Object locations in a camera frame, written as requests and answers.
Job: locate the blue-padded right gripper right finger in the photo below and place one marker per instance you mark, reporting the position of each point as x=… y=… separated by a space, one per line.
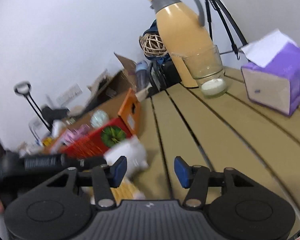
x=194 y=178

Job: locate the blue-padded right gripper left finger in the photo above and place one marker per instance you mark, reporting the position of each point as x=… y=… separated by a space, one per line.
x=105 y=178

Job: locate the white and orange plush toy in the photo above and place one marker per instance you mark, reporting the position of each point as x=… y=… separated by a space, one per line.
x=136 y=156

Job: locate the lilac fleece cloth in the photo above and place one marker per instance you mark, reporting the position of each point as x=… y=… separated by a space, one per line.
x=72 y=135

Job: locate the iridescent plastic bag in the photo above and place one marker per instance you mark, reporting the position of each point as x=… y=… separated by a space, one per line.
x=99 y=118

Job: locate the red cardboard fruit box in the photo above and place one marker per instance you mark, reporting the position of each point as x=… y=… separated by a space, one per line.
x=124 y=114

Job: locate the open brown cardboard box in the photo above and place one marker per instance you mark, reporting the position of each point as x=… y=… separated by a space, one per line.
x=107 y=87

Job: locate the blue water bottle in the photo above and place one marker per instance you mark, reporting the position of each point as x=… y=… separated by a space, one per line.
x=141 y=75

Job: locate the glass candle jar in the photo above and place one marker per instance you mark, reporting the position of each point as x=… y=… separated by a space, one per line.
x=206 y=68

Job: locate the purple tissue box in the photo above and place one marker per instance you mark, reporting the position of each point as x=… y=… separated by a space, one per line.
x=272 y=74

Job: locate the yellow thermos jug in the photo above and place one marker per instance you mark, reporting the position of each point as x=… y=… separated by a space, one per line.
x=182 y=31

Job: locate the woven rattan ball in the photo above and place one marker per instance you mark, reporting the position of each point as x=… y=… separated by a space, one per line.
x=152 y=45

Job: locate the dark blue cloth bag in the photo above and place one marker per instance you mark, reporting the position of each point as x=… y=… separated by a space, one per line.
x=160 y=60

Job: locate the black trolley handle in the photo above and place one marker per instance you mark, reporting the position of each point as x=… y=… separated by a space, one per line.
x=24 y=89

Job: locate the white wall socket strip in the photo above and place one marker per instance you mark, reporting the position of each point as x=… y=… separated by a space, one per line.
x=69 y=95

